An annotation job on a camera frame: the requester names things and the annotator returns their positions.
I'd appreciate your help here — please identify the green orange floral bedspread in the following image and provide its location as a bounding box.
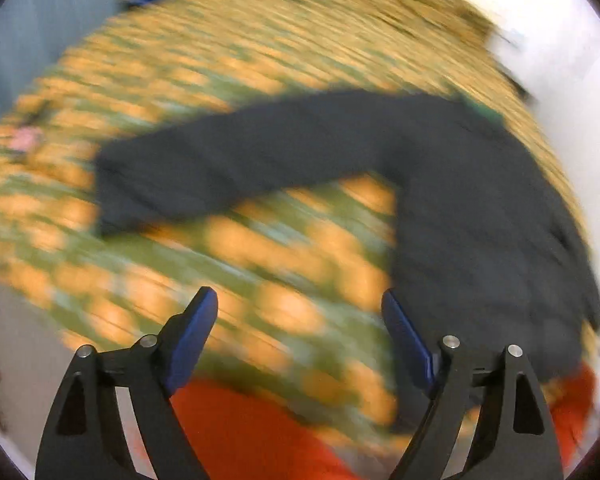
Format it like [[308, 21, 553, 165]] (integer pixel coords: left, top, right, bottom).
[[0, 0, 600, 456]]

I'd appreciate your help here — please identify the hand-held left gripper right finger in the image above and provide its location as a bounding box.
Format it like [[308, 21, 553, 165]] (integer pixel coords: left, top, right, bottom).
[[381, 288, 564, 480]]

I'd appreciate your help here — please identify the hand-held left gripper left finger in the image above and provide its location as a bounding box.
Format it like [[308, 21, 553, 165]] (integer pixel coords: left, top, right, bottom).
[[35, 286, 219, 480]]

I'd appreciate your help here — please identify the black puffer jacket green zipper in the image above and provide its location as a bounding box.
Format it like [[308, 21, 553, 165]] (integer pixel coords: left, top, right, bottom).
[[94, 89, 600, 436]]

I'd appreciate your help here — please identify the orange cloth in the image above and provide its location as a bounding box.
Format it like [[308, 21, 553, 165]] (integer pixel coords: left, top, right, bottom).
[[130, 364, 599, 480]]

